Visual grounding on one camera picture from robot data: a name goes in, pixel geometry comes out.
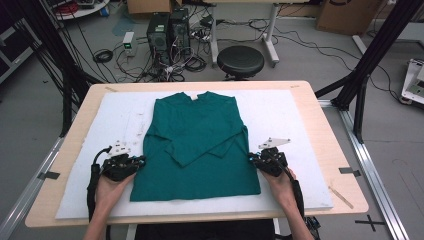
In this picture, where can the white foam mat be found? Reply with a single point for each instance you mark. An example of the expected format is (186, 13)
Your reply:
(83, 133)

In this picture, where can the person's dark trousers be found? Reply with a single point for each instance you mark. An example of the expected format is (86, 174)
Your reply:
(206, 230)

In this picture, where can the green long-sleeved shirt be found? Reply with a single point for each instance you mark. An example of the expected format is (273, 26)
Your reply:
(200, 173)

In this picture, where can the low cardboard box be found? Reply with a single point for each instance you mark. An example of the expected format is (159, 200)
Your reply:
(150, 6)

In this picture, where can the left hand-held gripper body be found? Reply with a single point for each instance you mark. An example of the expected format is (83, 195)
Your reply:
(118, 166)

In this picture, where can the black metal frame post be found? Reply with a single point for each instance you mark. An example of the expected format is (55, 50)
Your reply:
(373, 53)
(56, 50)

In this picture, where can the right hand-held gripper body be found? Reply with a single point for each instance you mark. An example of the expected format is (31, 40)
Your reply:
(274, 161)

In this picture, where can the black tape strip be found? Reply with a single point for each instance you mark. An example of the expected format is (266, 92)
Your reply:
(48, 175)
(350, 171)

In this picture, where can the white round table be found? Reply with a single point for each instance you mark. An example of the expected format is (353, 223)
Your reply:
(83, 11)

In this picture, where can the white desk frame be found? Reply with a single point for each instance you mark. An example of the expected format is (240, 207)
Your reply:
(270, 43)

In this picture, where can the person's right hand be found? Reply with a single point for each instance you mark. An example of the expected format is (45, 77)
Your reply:
(285, 191)

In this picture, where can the aluminium rail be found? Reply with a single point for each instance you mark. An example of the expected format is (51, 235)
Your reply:
(370, 160)
(23, 200)

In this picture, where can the brown tape strip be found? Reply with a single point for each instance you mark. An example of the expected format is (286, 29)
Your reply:
(341, 198)

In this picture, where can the large cardboard box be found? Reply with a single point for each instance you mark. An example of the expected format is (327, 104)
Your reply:
(346, 16)

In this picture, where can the black computer tower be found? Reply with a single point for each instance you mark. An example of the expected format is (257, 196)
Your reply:
(180, 30)
(158, 36)

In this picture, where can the small white box green light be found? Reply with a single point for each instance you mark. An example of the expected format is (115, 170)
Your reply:
(128, 42)

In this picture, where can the white machine part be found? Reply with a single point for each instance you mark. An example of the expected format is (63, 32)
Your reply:
(413, 83)

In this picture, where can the person's left hand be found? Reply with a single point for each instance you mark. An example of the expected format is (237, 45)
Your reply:
(111, 191)

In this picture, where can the black round stool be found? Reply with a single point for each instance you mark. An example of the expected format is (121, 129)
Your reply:
(240, 61)

